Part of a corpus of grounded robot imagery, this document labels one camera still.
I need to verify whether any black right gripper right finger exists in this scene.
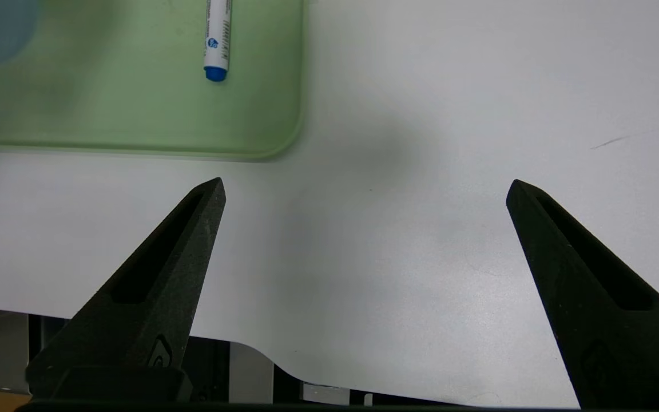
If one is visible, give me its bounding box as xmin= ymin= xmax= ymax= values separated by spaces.
xmin=506 ymin=179 xmax=659 ymax=410

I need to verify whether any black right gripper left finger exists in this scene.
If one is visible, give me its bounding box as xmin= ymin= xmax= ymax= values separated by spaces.
xmin=26 ymin=177 xmax=227 ymax=398

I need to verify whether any light green plastic tray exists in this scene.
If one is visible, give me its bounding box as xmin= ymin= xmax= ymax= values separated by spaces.
xmin=0 ymin=0 xmax=306 ymax=161

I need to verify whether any blue capped whiteboard marker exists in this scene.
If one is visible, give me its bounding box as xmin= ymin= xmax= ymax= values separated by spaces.
xmin=203 ymin=0 xmax=233 ymax=82

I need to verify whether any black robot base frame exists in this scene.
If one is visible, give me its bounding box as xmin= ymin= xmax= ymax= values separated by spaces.
xmin=0 ymin=306 xmax=462 ymax=408

